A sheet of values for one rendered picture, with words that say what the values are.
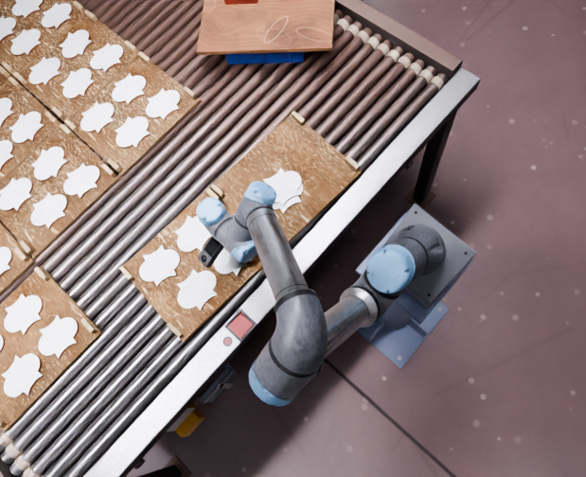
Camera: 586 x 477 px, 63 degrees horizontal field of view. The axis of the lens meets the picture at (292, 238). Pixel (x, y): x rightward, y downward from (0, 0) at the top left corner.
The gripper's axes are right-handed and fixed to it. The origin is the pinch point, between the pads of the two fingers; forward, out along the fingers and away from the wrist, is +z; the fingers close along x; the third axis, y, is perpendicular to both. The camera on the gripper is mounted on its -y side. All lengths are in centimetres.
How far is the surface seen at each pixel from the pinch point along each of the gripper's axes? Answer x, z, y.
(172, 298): 3.9, 1.9, -23.9
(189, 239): 15.1, 0.6, -6.8
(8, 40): 143, 1, -5
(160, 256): 17.8, 0.9, -17.9
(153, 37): 96, 3, 39
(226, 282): -5.0, 1.5, -7.6
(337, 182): -6.1, 0.5, 42.8
